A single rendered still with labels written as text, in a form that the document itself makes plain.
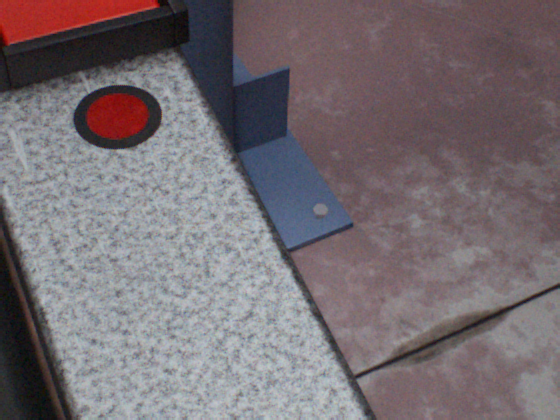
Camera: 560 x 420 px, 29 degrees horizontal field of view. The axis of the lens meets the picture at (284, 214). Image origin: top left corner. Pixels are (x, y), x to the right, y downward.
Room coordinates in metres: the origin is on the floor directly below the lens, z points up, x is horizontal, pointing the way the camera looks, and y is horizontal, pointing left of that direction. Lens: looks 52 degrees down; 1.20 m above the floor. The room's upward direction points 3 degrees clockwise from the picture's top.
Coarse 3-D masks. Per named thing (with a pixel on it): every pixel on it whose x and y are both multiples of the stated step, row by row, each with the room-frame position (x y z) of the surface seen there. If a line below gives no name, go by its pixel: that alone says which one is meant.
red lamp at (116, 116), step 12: (108, 96) 0.28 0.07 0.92; (120, 96) 0.28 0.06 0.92; (132, 96) 0.28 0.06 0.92; (96, 108) 0.27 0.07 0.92; (108, 108) 0.27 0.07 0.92; (120, 108) 0.27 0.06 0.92; (132, 108) 0.27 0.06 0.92; (144, 108) 0.27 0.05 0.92; (96, 120) 0.26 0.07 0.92; (108, 120) 0.26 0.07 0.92; (120, 120) 0.26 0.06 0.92; (132, 120) 0.26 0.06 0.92; (144, 120) 0.26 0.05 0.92; (96, 132) 0.26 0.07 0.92; (108, 132) 0.26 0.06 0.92; (120, 132) 0.26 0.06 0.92; (132, 132) 0.26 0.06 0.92
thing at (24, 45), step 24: (168, 0) 0.31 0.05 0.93; (96, 24) 0.30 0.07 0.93; (120, 24) 0.30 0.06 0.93; (144, 24) 0.30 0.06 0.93; (168, 24) 0.30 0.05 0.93; (0, 48) 0.28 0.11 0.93; (24, 48) 0.28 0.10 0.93; (48, 48) 0.28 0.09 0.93; (72, 48) 0.29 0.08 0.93; (96, 48) 0.29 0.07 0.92; (120, 48) 0.30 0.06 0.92; (144, 48) 0.30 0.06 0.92; (0, 72) 0.28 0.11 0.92; (24, 72) 0.28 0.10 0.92; (48, 72) 0.28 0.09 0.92; (72, 72) 0.29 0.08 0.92
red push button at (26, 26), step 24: (0, 0) 0.31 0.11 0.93; (24, 0) 0.31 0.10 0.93; (48, 0) 0.31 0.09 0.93; (72, 0) 0.31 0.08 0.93; (96, 0) 0.31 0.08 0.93; (120, 0) 0.31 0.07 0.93; (144, 0) 0.31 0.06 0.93; (0, 24) 0.30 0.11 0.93; (24, 24) 0.30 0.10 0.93; (48, 24) 0.30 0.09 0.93; (72, 24) 0.30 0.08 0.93
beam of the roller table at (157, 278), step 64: (128, 64) 0.29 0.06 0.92; (0, 128) 0.26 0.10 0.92; (64, 128) 0.26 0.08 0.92; (192, 128) 0.26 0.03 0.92; (0, 192) 0.23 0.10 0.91; (64, 192) 0.23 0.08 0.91; (128, 192) 0.23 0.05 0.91; (192, 192) 0.23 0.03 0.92; (256, 192) 0.24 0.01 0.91; (64, 256) 0.20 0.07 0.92; (128, 256) 0.20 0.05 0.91; (192, 256) 0.21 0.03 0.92; (256, 256) 0.21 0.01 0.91; (64, 320) 0.18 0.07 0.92; (128, 320) 0.18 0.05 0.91; (192, 320) 0.18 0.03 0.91; (256, 320) 0.18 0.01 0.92; (320, 320) 0.18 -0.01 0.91; (64, 384) 0.16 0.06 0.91; (128, 384) 0.16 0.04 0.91; (192, 384) 0.16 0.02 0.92; (256, 384) 0.16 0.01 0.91; (320, 384) 0.16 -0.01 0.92
